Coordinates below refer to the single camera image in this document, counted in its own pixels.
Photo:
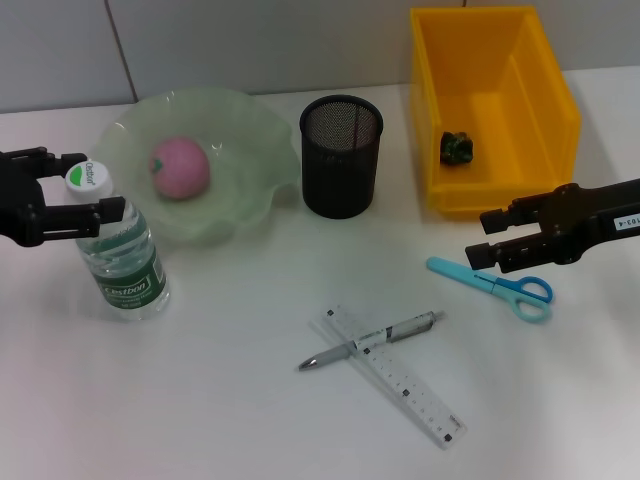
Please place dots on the yellow plastic storage bin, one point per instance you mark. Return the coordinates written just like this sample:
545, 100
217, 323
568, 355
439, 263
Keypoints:
500, 125

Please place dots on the pink peach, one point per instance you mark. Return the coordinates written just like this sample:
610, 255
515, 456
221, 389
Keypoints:
180, 167

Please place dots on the green plastic wrapper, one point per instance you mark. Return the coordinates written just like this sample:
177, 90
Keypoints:
456, 148

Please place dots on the pale green glass fruit plate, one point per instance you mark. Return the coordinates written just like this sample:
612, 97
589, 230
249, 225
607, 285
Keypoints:
240, 150

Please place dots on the transparent plastic ruler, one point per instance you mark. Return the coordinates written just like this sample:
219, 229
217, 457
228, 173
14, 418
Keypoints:
415, 395

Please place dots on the blue scissors with sheath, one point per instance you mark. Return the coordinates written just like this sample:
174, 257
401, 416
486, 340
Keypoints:
450, 268

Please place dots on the clear water bottle green label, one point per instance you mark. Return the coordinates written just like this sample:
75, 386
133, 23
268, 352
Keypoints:
130, 285

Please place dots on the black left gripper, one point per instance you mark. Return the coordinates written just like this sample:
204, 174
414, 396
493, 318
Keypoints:
20, 205

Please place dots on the black mesh pen holder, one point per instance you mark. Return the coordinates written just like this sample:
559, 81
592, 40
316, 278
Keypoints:
340, 175

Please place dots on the grey retractable pen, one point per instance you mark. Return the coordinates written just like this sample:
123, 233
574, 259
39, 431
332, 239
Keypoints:
410, 325

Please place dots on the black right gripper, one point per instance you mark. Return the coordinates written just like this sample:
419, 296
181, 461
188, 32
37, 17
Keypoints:
595, 215

